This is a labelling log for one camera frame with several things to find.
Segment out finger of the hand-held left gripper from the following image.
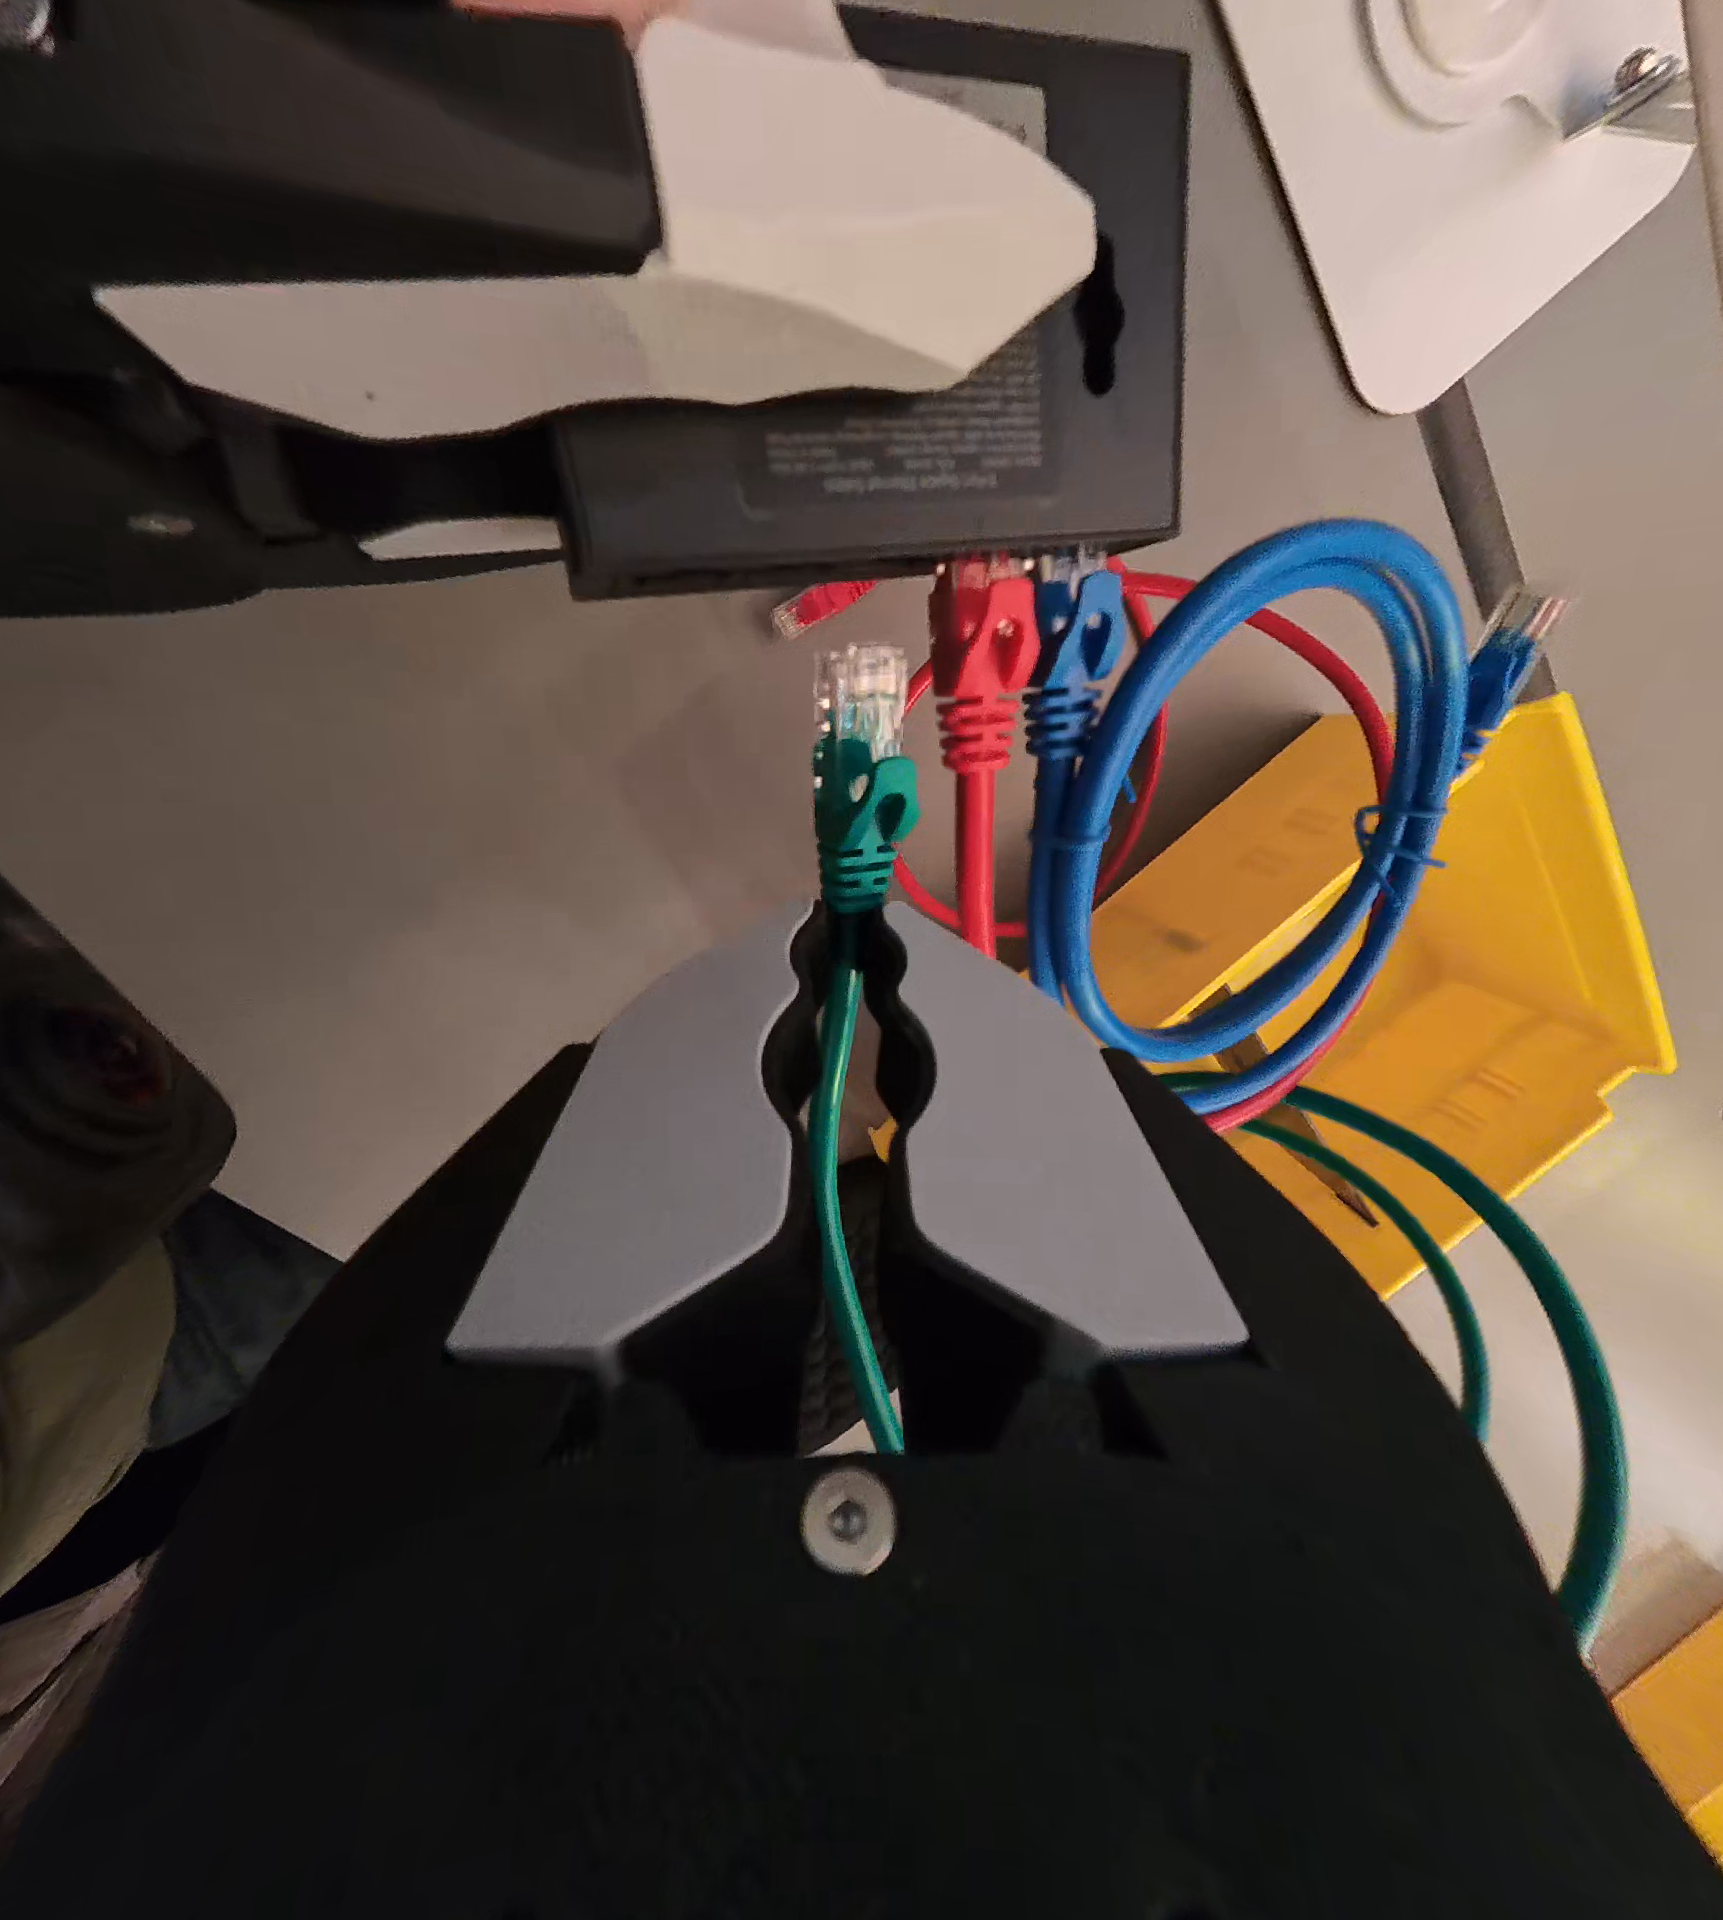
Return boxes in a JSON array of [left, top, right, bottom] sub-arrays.
[[95, 0, 1103, 448], [351, 513, 569, 570]]

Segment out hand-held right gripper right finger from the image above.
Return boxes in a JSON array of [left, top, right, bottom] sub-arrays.
[[867, 904, 1249, 1458]]

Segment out yellow bin with divider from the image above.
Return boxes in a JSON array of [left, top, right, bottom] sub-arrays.
[[875, 691, 1678, 1299]]

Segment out person's left hand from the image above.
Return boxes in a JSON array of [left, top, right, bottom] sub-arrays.
[[453, 0, 689, 44]]

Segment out blue ethernet cable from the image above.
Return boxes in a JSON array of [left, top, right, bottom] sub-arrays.
[[1023, 516, 1570, 1115]]

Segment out red ethernet cable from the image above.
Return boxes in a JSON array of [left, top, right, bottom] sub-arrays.
[[771, 552, 1403, 1134]]

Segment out black rounded object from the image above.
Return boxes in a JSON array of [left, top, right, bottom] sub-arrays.
[[0, 862, 235, 1352]]

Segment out black ethernet switch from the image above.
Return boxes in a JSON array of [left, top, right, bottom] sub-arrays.
[[549, 6, 1193, 602]]

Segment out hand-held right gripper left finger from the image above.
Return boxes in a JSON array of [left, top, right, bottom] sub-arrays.
[[443, 900, 821, 1458]]

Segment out white stand base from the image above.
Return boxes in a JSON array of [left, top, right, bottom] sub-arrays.
[[1213, 0, 1702, 420]]

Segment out green ethernet cable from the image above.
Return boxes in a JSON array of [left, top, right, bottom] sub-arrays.
[[807, 644, 1630, 1652]]

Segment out person's olive trousers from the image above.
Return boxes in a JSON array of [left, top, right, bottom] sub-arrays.
[[0, 1243, 187, 1742]]

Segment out black bin divider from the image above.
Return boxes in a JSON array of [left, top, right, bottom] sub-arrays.
[[1191, 982, 1385, 1229]]

